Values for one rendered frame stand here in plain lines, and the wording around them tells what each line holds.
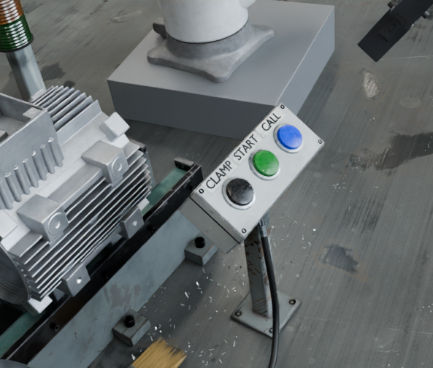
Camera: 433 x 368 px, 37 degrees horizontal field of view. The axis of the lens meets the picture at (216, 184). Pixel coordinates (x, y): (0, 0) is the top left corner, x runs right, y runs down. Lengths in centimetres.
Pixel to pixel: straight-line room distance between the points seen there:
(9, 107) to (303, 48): 63
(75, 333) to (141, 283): 12
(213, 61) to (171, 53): 9
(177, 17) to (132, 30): 43
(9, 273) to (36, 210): 16
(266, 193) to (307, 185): 39
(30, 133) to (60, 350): 28
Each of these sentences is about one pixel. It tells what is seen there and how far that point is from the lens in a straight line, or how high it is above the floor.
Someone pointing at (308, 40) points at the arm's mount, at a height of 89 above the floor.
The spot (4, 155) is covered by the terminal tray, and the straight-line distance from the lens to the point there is 68.
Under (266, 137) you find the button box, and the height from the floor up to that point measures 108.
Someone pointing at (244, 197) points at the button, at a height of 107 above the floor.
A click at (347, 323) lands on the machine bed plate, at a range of 88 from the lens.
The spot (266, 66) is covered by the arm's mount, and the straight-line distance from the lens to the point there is 118.
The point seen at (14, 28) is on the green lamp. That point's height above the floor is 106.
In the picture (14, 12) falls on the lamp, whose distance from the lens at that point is 107.
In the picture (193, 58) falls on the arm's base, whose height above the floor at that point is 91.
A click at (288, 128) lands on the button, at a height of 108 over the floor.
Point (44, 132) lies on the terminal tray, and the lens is 71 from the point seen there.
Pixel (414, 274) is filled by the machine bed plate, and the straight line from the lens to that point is 94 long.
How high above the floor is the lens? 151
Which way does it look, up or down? 41 degrees down
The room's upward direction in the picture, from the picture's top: 9 degrees counter-clockwise
